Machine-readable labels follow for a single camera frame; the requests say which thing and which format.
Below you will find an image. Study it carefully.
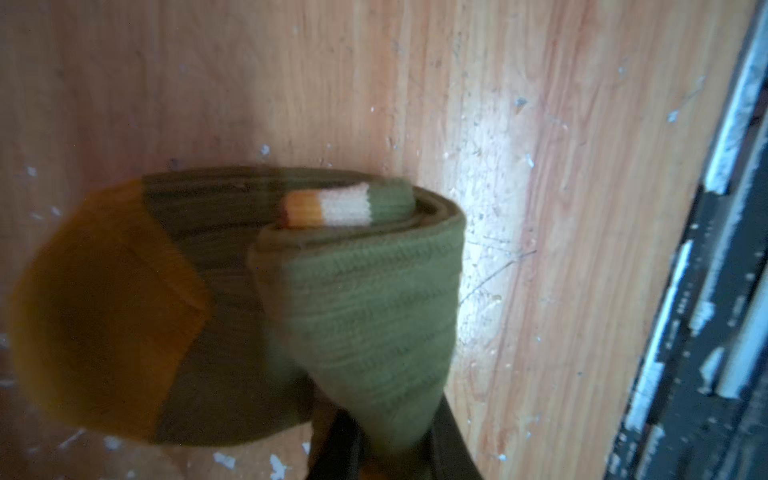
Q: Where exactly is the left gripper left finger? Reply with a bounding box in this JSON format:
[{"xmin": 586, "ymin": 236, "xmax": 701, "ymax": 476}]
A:
[{"xmin": 306, "ymin": 411, "xmax": 365, "ymax": 480}]

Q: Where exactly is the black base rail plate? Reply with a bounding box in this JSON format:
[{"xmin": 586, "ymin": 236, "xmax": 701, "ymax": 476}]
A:
[{"xmin": 605, "ymin": 2, "xmax": 767, "ymax": 479}]

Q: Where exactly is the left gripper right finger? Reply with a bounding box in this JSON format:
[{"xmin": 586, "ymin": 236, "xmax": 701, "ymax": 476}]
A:
[{"xmin": 428, "ymin": 395, "xmax": 483, "ymax": 480}]

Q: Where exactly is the green striped sock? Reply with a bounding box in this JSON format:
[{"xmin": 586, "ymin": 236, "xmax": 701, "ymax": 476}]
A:
[{"xmin": 6, "ymin": 167, "xmax": 466, "ymax": 479}]

